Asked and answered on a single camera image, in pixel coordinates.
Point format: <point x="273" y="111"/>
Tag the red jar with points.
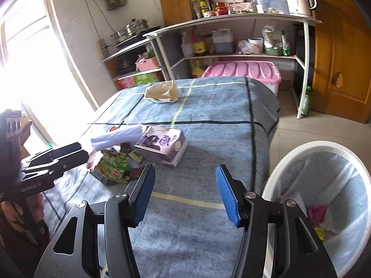
<point x="221" y="9"/>

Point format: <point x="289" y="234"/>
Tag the clear lidded storage box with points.
<point x="269" y="1"/>

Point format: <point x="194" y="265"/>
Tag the white metal shelf rack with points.
<point x="246" y="16"/>

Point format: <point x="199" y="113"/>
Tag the red cardboard box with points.
<point x="126" y="83"/>

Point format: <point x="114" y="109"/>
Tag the green cardboard box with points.
<point x="143" y="78"/>

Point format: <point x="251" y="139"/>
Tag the pink lid storage box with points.
<point x="240" y="69"/>

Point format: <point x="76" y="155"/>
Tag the grey low shelf rack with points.
<point x="124" y="50"/>

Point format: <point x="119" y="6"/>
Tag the blue checked blanket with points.
<point x="203" y="139"/>

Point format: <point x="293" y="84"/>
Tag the black induction cooker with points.
<point x="129" y="43"/>

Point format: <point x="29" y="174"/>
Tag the dark slim sauce bottle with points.
<point x="210" y="3"/>

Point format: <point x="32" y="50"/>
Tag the green bowl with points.
<point x="272" y="51"/>

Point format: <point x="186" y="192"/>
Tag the purple milk carton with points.
<point x="162" y="144"/>

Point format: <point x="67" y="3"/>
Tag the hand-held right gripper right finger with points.
<point x="227" y="199"/>

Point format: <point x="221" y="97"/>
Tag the white plastic bottle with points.
<point x="187" y="47"/>

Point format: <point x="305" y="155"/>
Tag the white power strip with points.
<point x="103" y="49"/>

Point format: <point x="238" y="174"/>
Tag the translucent plastic bin liner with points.
<point x="333" y="179"/>

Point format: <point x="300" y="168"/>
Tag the wooden door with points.
<point x="342" y="49"/>

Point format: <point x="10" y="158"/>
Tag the green slim bottle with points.
<point x="286" y="46"/>

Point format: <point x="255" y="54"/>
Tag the white food bag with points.
<point x="272" y="36"/>

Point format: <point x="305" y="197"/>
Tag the crumpled clear plastic bag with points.
<point x="244" y="47"/>

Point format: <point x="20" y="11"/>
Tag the brown paper bag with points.
<point x="162" y="92"/>

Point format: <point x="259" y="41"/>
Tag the white plastic tub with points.
<point x="255" y="46"/>

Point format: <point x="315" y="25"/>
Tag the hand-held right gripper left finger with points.
<point x="143" y="199"/>

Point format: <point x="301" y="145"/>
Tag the pale blue plastic bag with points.
<point x="121" y="136"/>

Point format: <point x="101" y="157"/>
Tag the dark yellow label sauce bottle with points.
<point x="203" y="4"/>

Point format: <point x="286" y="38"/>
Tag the red cap sauce bottle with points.
<point x="199" y="46"/>

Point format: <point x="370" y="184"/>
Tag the pink wrapper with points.
<point x="317" y="212"/>

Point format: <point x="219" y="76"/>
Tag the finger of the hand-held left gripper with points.
<point x="72" y="162"/>
<point x="66" y="149"/>

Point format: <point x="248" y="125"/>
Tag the green plastic bottle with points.
<point x="305" y="104"/>

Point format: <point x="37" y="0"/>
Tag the person's left hand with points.
<point x="8" y="214"/>

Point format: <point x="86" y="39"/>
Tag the steel steamer pot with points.
<point x="133" y="27"/>

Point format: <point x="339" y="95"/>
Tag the pink plastic basket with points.
<point x="147" y="63"/>

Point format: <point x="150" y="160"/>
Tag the wooden framed window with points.
<point x="66" y="49"/>

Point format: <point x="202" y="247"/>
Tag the dark liquid plastic jug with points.
<point x="223" y="43"/>

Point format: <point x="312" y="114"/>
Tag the white round bin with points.
<point x="274" y="176"/>

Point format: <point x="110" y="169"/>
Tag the wooden cutting board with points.
<point x="175" y="4"/>

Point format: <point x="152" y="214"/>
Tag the green snack wrapper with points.
<point x="113" y="165"/>

